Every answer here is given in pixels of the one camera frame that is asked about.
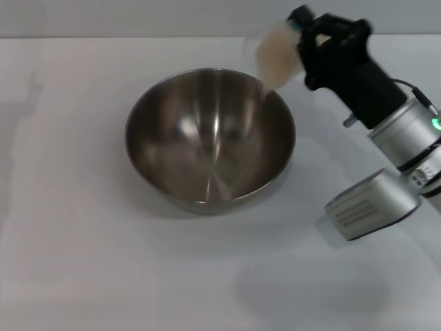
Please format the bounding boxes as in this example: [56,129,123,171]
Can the stainless steel bowl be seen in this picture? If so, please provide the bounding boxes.
[124,68,297,216]

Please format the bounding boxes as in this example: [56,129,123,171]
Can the clear plastic cup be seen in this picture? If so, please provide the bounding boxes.
[243,19,305,93]

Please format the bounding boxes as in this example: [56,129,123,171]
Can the white rice grains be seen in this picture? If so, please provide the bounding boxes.
[256,23,301,104]

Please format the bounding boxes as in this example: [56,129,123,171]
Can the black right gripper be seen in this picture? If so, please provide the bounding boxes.
[288,4,410,130]

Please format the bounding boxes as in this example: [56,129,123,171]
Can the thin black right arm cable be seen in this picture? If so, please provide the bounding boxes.
[392,79,441,117]

